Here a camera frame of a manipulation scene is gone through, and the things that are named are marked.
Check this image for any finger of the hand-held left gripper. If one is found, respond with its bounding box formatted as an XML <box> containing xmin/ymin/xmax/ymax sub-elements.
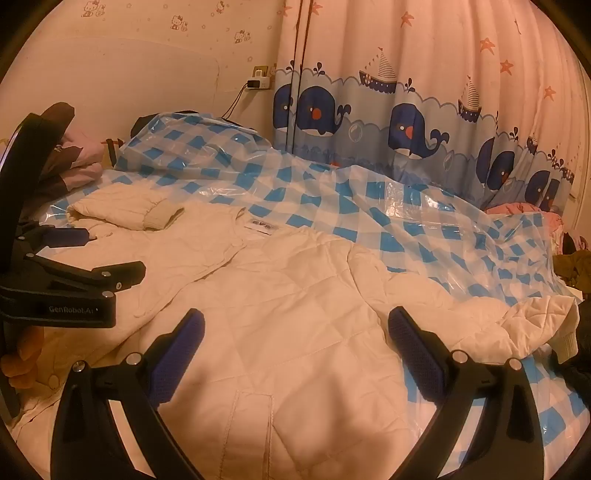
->
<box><xmin>17</xmin><ymin>222</ymin><xmax>93</xmax><ymax>252</ymax></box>
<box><xmin>28</xmin><ymin>256</ymin><xmax>147</xmax><ymax>295</ymax></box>

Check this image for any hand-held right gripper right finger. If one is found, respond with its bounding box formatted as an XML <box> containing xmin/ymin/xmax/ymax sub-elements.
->
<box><xmin>388</xmin><ymin>307</ymin><xmax>546</xmax><ymax>480</ymax></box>

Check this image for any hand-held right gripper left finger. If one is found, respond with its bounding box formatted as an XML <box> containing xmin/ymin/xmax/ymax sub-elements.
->
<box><xmin>50</xmin><ymin>308</ymin><xmax>206</xmax><ymax>480</ymax></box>

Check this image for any white quilted jacket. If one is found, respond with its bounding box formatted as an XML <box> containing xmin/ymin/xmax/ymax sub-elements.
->
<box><xmin>9</xmin><ymin>187</ymin><xmax>580</xmax><ymax>480</ymax></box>

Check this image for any person's left hand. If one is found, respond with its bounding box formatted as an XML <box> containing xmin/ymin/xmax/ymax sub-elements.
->
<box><xmin>1</xmin><ymin>329</ymin><xmax>46</xmax><ymax>394</ymax></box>

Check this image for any blue white checked plastic sheet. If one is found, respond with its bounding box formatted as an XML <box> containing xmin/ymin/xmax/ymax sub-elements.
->
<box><xmin>28</xmin><ymin>111</ymin><xmax>588</xmax><ymax>462</ymax></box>

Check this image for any black cloth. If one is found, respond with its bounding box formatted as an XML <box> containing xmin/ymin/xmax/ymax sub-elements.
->
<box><xmin>551</xmin><ymin>332</ymin><xmax>589</xmax><ymax>398</ymax></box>

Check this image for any pink crumpled garment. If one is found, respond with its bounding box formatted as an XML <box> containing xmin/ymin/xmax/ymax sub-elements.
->
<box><xmin>484</xmin><ymin>201</ymin><xmax>565</xmax><ymax>241</ymax></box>

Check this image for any dark olive garment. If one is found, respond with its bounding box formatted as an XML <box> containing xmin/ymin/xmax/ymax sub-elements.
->
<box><xmin>551</xmin><ymin>231</ymin><xmax>591</xmax><ymax>296</ymax></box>

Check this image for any whale print curtain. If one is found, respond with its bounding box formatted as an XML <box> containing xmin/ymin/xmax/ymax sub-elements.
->
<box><xmin>270</xmin><ymin>0</ymin><xmax>588</xmax><ymax>217</ymax></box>

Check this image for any black charger cable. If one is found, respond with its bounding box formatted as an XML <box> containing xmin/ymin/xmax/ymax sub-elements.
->
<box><xmin>221</xmin><ymin>83</ymin><xmax>250</xmax><ymax>122</ymax></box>

